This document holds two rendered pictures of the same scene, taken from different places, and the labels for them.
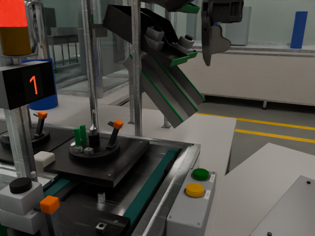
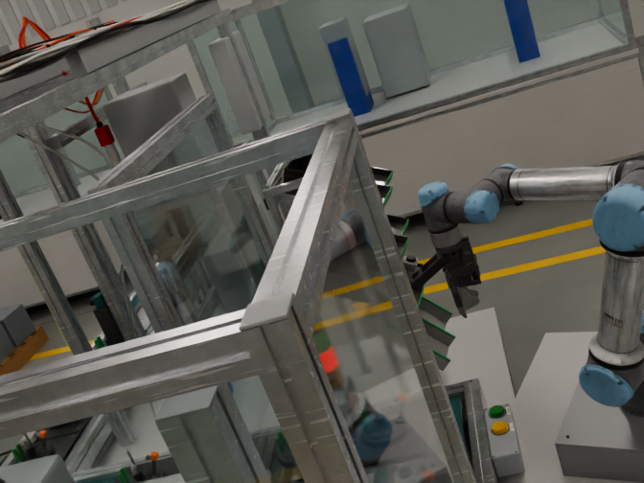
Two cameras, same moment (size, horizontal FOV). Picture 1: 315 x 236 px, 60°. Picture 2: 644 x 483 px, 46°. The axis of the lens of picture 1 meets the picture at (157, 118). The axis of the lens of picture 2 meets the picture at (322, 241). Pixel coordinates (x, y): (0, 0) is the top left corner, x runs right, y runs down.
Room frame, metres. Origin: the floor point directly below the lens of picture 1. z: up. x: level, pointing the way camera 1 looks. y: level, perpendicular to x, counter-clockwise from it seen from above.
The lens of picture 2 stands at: (-1.07, 0.34, 2.17)
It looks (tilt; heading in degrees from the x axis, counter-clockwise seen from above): 19 degrees down; 354
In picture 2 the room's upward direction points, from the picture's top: 20 degrees counter-clockwise
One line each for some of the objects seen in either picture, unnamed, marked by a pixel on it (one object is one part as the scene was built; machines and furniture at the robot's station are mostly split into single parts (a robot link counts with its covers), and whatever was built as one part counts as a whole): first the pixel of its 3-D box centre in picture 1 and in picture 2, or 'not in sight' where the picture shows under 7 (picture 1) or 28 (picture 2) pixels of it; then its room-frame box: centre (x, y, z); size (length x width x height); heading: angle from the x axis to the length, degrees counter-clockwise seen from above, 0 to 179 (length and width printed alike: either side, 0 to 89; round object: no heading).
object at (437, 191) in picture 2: not in sight; (438, 206); (0.64, -0.13, 1.53); 0.09 x 0.08 x 0.11; 33
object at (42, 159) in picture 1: (93, 137); not in sight; (0.70, 0.18, 1.01); 0.24 x 0.24 x 0.13; 71
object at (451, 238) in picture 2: not in sight; (446, 235); (0.65, -0.13, 1.45); 0.08 x 0.08 x 0.05
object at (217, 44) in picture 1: (215, 46); (468, 303); (0.63, -0.13, 1.27); 0.06 x 0.03 x 0.09; 71
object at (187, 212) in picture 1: (194, 202); (503, 438); (0.52, -0.08, 0.93); 0.21 x 0.07 x 0.06; 161
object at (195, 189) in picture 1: (194, 191); (500, 428); (0.52, -0.08, 0.96); 0.04 x 0.04 x 0.02
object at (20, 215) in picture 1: (18, 200); not in sight; (0.35, 0.21, 1.06); 0.08 x 0.04 x 0.07; 71
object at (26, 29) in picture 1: (15, 40); not in sight; (0.53, 0.27, 1.29); 0.05 x 0.05 x 0.05
